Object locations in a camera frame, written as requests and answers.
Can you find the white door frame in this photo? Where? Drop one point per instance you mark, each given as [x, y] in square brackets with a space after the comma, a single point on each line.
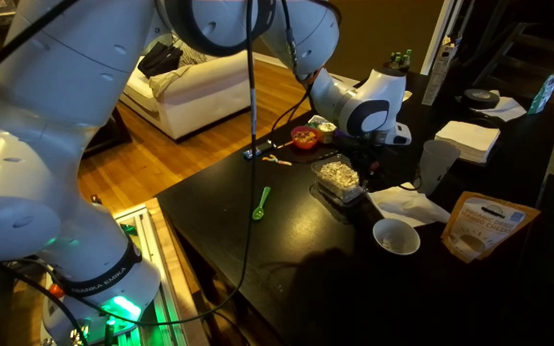
[441, 63]

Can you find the red bowl with food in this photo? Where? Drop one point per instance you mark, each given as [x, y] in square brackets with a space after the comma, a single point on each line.
[305, 136]

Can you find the dark wooden staircase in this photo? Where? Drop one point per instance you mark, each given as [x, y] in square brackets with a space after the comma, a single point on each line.
[528, 44]

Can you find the clear plastic cup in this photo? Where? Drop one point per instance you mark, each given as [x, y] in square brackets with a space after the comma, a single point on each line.
[435, 163]

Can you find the orange and white pouch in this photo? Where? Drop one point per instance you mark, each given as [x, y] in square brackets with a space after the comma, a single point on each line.
[481, 223]

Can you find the white sofa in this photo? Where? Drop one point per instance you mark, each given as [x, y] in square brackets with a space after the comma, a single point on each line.
[206, 96]

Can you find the green plastic spoon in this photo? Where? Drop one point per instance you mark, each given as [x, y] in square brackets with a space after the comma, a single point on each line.
[260, 207]

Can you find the white paper sheet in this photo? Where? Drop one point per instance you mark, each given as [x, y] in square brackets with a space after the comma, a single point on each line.
[508, 107]

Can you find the clear lunchbox with seeds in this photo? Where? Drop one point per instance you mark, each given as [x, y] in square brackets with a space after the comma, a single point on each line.
[337, 173]

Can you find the small potted plant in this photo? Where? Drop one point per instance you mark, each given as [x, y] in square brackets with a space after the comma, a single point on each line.
[401, 59]

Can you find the black sofa cushion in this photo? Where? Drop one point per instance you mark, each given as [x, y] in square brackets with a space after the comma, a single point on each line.
[162, 57]

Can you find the white paper napkin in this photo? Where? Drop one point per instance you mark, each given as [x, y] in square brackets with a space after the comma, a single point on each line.
[408, 203]

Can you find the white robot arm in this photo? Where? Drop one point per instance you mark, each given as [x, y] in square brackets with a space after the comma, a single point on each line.
[53, 96]

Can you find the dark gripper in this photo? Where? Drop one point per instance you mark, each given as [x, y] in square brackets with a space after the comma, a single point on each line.
[380, 146]

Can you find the black round object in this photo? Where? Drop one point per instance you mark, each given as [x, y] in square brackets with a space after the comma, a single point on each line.
[480, 96]

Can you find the blue snack wrapper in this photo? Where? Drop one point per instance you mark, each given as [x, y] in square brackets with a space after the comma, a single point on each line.
[255, 153]

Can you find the thin wooden stick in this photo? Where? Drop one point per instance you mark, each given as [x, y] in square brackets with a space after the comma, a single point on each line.
[281, 144]

